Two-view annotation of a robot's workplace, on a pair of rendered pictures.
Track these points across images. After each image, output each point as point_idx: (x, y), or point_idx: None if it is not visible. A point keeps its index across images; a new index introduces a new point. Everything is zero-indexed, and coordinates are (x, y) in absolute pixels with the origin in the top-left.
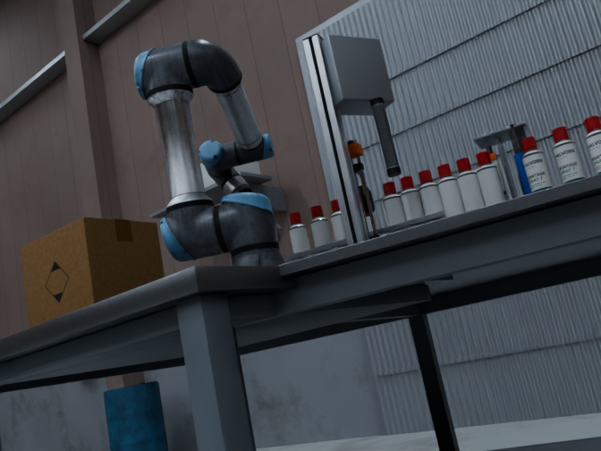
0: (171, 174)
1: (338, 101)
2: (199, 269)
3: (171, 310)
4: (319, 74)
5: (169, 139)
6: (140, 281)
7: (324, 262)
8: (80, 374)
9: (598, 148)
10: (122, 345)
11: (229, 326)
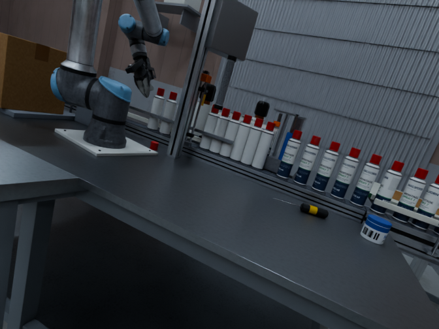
0: (69, 43)
1: (208, 46)
2: None
3: None
4: (206, 17)
5: (76, 16)
6: (46, 89)
7: (103, 196)
8: None
9: (327, 162)
10: None
11: (13, 217)
